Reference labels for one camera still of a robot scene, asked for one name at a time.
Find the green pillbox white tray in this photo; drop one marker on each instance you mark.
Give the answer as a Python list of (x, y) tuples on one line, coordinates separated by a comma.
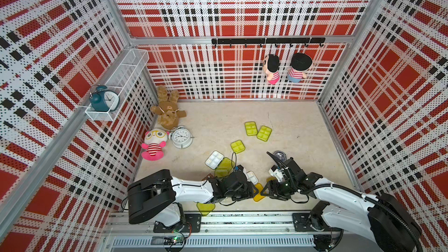
[(264, 133)]

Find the green pillbox with cross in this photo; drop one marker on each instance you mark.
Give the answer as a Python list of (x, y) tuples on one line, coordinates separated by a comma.
[(238, 146)]

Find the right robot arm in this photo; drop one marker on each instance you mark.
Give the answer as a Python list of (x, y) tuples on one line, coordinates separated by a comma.
[(381, 219)]

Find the small brown pillbox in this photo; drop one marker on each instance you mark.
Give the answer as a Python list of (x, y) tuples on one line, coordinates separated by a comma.
[(208, 176)]

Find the teal alarm clock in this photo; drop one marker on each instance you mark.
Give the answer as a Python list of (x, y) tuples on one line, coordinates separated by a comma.
[(102, 99)]

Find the round blue pillbox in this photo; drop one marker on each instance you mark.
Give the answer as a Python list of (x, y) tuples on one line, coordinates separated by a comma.
[(280, 155)]

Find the white wire shelf basket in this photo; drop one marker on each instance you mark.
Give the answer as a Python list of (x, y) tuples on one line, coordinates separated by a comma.
[(126, 77)]

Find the white alarm clock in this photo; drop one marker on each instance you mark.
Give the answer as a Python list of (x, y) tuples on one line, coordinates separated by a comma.
[(181, 137)]

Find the open green pillbox front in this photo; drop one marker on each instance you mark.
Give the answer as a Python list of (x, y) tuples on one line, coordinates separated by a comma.
[(205, 209)]

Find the metal base rail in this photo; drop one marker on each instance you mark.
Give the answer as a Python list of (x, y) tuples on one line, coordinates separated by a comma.
[(230, 231)]

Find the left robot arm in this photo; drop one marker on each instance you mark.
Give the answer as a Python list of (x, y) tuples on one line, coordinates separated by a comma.
[(159, 197)]

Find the pink owl plush toy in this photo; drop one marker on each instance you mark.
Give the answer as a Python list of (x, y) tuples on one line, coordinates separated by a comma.
[(154, 142)]

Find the blue dressed hanging doll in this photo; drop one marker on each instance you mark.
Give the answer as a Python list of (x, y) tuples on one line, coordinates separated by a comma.
[(299, 64)]

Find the brown teddy bear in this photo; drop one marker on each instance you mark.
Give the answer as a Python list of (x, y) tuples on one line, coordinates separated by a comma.
[(167, 108)]

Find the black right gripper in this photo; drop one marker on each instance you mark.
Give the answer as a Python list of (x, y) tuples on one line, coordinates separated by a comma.
[(280, 196)]

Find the black hook rail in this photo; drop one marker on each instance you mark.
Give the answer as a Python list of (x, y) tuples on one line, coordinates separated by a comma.
[(262, 41)]

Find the pink dressed hanging doll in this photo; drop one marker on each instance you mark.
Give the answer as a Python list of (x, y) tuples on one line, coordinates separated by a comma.
[(271, 68)]

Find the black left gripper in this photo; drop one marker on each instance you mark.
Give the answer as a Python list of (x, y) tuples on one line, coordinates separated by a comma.
[(248, 191)]

